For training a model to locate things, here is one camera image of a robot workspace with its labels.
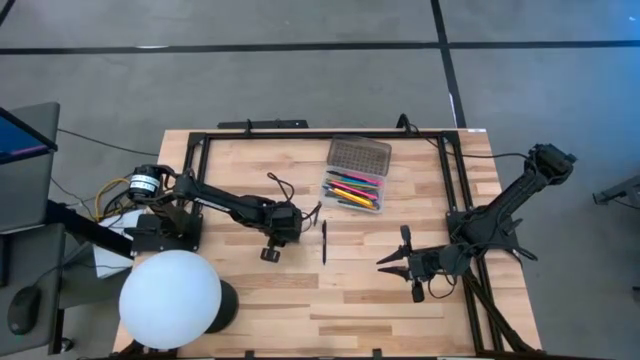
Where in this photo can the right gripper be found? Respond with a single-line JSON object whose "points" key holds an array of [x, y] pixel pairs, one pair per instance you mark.
{"points": [[422, 262]]}

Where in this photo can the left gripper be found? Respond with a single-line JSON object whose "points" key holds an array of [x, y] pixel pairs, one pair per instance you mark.
{"points": [[270, 254]]}

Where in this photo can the matte black pen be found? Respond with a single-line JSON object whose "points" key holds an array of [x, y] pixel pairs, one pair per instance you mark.
{"points": [[324, 242]]}

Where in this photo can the pink highlighter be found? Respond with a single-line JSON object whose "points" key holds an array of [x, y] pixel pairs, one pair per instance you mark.
{"points": [[367, 179]]}

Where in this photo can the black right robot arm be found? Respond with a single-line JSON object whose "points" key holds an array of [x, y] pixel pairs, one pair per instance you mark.
{"points": [[505, 200]]}

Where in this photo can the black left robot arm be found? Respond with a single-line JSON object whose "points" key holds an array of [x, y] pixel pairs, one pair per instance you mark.
{"points": [[225, 200]]}

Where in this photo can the clear plastic supply box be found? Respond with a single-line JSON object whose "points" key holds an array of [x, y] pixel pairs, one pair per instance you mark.
{"points": [[357, 155]]}

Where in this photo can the black lamp base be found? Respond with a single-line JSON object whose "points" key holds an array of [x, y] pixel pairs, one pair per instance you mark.
{"points": [[227, 305]]}

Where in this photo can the white globe lamp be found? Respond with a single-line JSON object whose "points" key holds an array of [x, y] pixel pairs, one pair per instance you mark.
{"points": [[170, 300]]}

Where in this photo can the black mounting bar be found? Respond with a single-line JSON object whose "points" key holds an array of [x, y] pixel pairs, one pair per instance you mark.
{"points": [[262, 124]]}

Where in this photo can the white paper sheet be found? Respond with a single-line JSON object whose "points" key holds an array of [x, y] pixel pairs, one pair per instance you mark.
{"points": [[107, 262]]}

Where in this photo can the black diagonal strut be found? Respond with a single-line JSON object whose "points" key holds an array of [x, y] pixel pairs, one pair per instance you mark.
{"points": [[90, 231]]}

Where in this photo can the grey stand leg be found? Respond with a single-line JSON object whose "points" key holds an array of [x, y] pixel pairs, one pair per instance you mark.
{"points": [[620, 190]]}

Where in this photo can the grey side desk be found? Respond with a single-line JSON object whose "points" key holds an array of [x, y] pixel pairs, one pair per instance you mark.
{"points": [[30, 200]]}

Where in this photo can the black computer mouse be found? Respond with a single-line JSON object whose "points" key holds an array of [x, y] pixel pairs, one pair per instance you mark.
{"points": [[24, 310]]}

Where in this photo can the blue-screen monitor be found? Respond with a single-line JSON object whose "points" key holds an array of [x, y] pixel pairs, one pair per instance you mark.
{"points": [[20, 140]]}

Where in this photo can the black aluminium table frame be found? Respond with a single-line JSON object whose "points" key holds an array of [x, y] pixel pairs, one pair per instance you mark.
{"points": [[325, 135]]}

